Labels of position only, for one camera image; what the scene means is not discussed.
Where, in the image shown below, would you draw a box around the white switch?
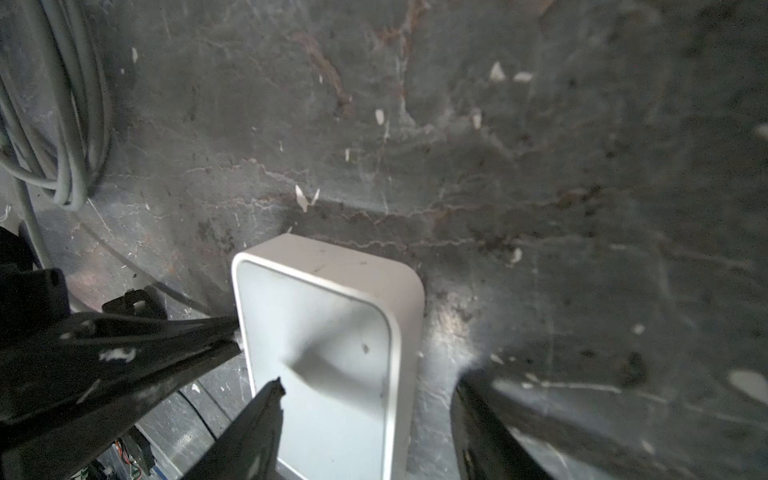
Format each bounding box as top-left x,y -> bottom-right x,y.
231,234 -> 425,479

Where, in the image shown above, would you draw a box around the grey ethernet cable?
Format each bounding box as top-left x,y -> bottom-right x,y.
0,0 -> 115,271

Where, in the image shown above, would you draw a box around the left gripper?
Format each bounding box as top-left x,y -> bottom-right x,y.
1,228 -> 240,479

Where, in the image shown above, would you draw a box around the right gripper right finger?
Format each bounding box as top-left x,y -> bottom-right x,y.
450,379 -> 551,480

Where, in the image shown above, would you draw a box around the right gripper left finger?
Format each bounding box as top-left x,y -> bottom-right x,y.
183,378 -> 285,480

